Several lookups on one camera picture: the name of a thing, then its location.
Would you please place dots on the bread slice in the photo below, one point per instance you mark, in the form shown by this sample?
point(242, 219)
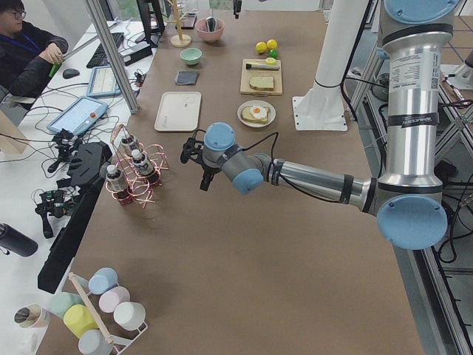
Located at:
point(246, 116)
point(262, 83)

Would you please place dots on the metal ice scoop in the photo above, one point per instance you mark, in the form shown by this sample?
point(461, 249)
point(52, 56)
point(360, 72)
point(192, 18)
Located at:
point(211, 24)

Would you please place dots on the aluminium frame post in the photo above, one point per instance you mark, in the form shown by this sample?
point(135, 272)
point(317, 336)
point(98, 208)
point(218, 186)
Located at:
point(115, 61)

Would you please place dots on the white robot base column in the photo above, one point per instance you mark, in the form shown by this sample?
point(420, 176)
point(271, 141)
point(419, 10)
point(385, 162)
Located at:
point(322, 107)

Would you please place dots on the blue teach pendant near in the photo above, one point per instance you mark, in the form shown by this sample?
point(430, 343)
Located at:
point(79, 117)

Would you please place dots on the cream rabbit tray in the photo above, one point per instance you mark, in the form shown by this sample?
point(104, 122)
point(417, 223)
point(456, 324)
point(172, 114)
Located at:
point(178, 112)

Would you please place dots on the bread slice under egg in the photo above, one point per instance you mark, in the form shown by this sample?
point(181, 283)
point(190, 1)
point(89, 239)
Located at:
point(246, 116)

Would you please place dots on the tea bottle middle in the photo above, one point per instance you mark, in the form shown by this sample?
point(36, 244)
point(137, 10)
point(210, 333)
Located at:
point(142, 163)

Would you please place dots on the white cup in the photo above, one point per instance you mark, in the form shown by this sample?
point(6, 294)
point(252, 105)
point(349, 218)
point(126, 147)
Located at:
point(129, 315)

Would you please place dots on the black computer mouse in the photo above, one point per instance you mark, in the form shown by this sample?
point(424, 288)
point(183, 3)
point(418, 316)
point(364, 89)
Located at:
point(70, 73)

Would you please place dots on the copper wire bottle rack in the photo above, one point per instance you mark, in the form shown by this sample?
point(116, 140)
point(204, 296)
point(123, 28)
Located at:
point(135, 170)

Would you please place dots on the tea bottle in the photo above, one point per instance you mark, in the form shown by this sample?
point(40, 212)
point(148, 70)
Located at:
point(129, 143)
point(142, 163)
point(114, 178)

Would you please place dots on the grey folded cloth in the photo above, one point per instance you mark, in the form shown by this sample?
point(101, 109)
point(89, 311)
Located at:
point(186, 77)

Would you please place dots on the pink cup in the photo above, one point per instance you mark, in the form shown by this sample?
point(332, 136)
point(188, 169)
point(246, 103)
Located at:
point(110, 299)

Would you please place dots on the black monitor stand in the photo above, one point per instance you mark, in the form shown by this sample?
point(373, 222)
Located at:
point(152, 20)

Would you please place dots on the white round plate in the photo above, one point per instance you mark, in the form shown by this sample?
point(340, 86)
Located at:
point(272, 113)

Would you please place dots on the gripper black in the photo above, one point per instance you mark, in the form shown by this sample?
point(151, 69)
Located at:
point(209, 169)

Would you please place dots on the green lime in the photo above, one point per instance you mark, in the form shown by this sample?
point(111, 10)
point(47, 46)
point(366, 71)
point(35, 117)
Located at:
point(274, 53)

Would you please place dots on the wooden mug tree stand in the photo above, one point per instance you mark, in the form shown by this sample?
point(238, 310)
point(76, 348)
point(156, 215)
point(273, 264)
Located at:
point(181, 39)

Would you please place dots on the blue teach pendant far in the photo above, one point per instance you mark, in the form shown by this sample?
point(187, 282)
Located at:
point(102, 83)

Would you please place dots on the tea bottle back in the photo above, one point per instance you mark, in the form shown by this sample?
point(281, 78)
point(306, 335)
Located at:
point(129, 143)

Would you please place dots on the tea bottle front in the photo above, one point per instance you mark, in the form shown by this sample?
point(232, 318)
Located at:
point(114, 178)

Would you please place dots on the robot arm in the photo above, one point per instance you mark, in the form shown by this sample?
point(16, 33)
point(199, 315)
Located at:
point(405, 196)

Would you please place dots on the green cup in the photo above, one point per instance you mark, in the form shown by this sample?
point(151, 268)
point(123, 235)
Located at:
point(62, 302)

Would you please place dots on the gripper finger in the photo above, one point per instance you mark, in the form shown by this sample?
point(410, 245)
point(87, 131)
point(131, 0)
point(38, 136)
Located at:
point(237, 4)

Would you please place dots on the fried egg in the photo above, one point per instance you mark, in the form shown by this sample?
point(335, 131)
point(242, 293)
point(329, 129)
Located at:
point(258, 112)

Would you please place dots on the yellow cup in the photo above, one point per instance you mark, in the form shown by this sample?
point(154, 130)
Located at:
point(79, 320)

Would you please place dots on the blue cup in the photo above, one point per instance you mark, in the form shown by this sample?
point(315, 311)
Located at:
point(102, 280)

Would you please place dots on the blue teach pendant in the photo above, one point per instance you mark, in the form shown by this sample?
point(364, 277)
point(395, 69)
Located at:
point(79, 117)
point(102, 83)

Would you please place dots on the black long device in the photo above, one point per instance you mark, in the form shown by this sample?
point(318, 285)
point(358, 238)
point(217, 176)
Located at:
point(85, 173)

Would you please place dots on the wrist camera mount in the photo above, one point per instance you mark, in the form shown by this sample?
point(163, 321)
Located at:
point(193, 149)

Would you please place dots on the wooden cutting board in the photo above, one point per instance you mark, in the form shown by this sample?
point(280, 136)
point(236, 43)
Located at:
point(246, 74)

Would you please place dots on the white wire cup rack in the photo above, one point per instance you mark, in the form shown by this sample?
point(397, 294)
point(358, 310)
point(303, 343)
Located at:
point(123, 341)

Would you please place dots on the half lemon slice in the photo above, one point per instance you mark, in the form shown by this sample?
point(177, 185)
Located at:
point(270, 61)

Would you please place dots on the mint green bowl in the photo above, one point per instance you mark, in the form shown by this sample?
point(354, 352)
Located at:
point(191, 56)

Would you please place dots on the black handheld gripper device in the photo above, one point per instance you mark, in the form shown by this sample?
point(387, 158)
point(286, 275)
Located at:
point(56, 203)

